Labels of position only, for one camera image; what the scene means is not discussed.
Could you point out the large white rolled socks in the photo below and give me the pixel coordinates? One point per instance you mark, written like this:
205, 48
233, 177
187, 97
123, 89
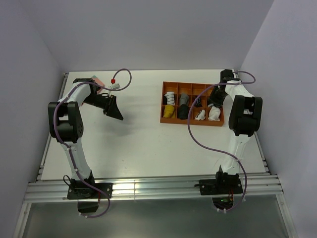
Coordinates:
214, 114

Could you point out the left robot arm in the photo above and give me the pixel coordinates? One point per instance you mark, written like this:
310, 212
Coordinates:
67, 127

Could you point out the rolled grey socks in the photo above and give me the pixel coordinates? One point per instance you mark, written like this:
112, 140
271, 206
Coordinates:
184, 99

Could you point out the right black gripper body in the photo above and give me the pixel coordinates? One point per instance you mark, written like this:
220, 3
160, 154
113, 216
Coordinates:
217, 96

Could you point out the small white rolled socks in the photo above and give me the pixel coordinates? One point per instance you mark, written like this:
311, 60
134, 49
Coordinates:
201, 115

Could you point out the black striped sock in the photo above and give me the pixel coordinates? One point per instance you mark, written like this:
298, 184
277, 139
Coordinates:
198, 102

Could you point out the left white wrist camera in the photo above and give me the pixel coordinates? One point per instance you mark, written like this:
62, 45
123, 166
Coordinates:
115, 86

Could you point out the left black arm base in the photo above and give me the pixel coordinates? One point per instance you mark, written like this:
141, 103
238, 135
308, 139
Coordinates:
78, 191

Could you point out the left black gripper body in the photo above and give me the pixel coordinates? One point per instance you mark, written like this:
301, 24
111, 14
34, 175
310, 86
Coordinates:
106, 104

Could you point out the orange compartment tray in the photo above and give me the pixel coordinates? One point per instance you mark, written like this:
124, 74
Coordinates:
193, 90

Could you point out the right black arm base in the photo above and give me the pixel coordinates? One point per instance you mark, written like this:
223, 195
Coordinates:
223, 184

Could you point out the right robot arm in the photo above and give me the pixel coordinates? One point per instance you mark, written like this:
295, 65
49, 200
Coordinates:
244, 118

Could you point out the rolled black socks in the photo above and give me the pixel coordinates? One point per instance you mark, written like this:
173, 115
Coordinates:
183, 111

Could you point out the rolled white striped socks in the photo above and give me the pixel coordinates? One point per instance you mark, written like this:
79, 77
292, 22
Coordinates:
169, 98

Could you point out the rolled yellow socks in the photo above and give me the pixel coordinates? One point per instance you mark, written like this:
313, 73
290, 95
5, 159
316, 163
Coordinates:
169, 112

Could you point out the pink green patterned socks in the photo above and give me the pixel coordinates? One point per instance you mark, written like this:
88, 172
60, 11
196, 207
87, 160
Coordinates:
94, 98

